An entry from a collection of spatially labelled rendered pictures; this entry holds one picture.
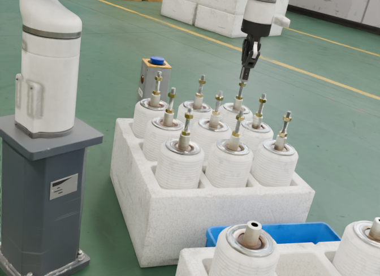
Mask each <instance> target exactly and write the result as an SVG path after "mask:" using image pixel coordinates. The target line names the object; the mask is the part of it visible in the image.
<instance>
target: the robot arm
mask: <svg viewBox="0 0 380 276"><path fill-rule="evenodd" d="M276 2H277V0H248V1H247V4H246V7H245V11H244V16H243V21H242V24H241V31H242V32H243V33H246V34H247V37H246V39H244V41H243V48H242V55H241V61H242V63H241V64H242V68H241V73H240V77H239V78H240V80H241V81H243V82H248V81H249V76H250V73H251V68H254V67H255V65H256V63H257V61H258V58H259V56H260V54H261V53H260V51H259V50H260V48H261V43H260V38H261V37H268V36H269V34H270V30H271V26H272V23H273V24H275V25H278V26H280V27H285V28H289V26H290V20H289V19H287V18H286V17H285V16H283V15H282V14H275V6H276ZM19 7H20V13H21V18H22V21H23V27H22V50H21V73H20V74H17V75H16V89H15V126H16V127H17V128H19V129H20V130H22V131H23V132H24V133H26V134H27V135H28V136H29V137H31V138H32V139H35V138H47V139H51V138H59V137H64V136H67V135H69V134H71V133H72V132H73V130H74V122H75V108H76V94H77V79H78V71H79V56H80V43H81V31H82V22H81V19H80V18H79V17H78V16H77V15H76V14H74V13H73V12H71V11H70V10H68V9H67V8H65V7H64V6H63V5H62V4H61V3H60V2H59V1H58V0H19Z"/></svg>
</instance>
